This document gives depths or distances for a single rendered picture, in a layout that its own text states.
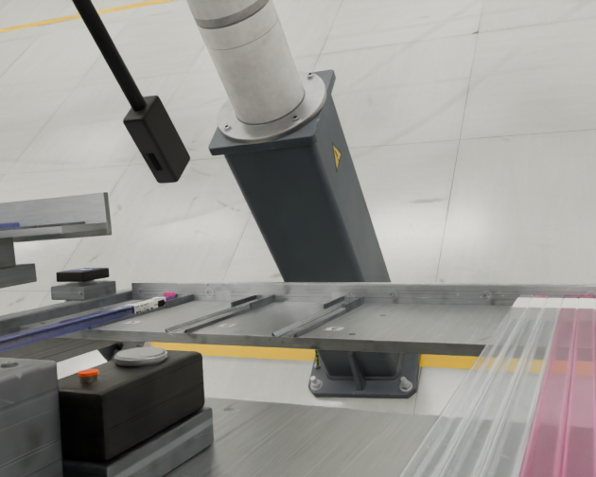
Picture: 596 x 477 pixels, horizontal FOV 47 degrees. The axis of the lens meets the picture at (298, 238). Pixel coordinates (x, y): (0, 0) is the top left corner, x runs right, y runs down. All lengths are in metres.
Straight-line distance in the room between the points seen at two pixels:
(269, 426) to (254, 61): 0.76
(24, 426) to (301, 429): 0.15
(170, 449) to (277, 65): 0.83
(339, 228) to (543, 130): 1.03
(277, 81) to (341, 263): 0.38
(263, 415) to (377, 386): 1.18
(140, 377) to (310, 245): 0.98
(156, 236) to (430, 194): 0.86
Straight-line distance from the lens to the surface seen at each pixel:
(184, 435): 0.33
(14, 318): 0.77
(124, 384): 0.29
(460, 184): 1.98
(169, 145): 0.38
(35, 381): 0.27
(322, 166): 1.13
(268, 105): 1.10
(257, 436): 0.36
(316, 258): 1.28
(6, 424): 0.26
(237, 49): 1.05
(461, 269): 1.75
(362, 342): 0.58
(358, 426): 0.36
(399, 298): 0.76
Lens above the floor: 1.30
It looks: 41 degrees down
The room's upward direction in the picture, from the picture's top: 23 degrees counter-clockwise
